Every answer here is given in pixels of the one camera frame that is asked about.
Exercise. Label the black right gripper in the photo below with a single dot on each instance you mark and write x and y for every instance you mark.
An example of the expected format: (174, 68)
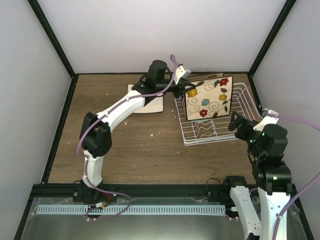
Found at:
(241, 133)

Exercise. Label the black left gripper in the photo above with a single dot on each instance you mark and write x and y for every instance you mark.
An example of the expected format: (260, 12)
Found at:
(181, 84)

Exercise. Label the floral square plate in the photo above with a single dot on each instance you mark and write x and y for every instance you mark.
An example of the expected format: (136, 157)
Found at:
(208, 76)
(210, 98)

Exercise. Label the floral square plate front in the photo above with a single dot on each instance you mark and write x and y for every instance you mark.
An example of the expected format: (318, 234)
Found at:
(210, 98)

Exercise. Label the plain white square plate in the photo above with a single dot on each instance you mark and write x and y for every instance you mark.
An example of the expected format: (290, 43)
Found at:
(152, 106)

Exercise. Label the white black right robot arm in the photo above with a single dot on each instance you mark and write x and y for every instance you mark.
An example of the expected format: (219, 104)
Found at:
(266, 143)

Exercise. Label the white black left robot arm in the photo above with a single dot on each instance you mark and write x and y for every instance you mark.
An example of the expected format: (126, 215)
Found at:
(96, 132)

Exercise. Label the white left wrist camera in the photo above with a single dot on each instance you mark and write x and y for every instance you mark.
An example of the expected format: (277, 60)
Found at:
(181, 72)

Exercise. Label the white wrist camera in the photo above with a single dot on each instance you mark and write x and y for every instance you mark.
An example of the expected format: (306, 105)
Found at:
(181, 72)
(268, 116)

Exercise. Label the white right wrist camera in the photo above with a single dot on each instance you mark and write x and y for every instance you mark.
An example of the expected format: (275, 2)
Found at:
(268, 116)

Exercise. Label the white wire dish rack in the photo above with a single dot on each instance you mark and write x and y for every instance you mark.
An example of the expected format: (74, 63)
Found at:
(216, 129)

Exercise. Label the white slotted cable duct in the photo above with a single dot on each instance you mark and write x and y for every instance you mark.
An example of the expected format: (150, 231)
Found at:
(199, 210)

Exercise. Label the black aluminium frame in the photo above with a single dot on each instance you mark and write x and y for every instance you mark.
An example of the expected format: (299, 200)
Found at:
(47, 190)

